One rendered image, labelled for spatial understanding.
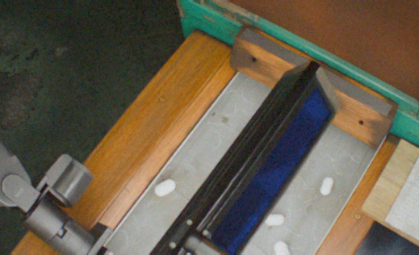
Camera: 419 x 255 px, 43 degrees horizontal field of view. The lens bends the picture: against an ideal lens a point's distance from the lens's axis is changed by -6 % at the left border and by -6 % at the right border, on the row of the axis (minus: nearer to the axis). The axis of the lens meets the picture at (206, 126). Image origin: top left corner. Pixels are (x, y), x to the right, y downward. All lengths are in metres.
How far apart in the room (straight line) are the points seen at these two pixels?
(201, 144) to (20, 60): 1.29
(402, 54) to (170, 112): 0.42
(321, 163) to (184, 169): 0.24
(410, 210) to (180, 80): 0.47
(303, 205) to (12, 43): 1.55
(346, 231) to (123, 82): 1.24
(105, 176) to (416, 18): 0.56
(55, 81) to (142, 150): 1.12
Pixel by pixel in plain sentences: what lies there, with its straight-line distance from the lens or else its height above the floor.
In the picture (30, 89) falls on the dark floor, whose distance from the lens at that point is 2.08.
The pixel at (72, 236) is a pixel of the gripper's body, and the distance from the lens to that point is 0.84.
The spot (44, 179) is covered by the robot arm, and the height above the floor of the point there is 0.91.
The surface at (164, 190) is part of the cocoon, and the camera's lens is 0.94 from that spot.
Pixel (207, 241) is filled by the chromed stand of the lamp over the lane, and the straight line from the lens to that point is 0.53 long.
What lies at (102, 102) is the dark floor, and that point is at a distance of 1.95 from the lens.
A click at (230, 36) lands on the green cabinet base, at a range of 1.05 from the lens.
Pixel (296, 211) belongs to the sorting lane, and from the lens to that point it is 0.94.
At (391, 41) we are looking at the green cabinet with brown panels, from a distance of 0.82.
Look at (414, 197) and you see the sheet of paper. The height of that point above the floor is 0.78.
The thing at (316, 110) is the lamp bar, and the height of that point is 1.08.
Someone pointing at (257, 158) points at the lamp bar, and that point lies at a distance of 0.57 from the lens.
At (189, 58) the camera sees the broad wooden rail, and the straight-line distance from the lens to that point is 1.05.
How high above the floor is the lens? 1.63
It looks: 62 degrees down
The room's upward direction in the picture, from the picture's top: 11 degrees counter-clockwise
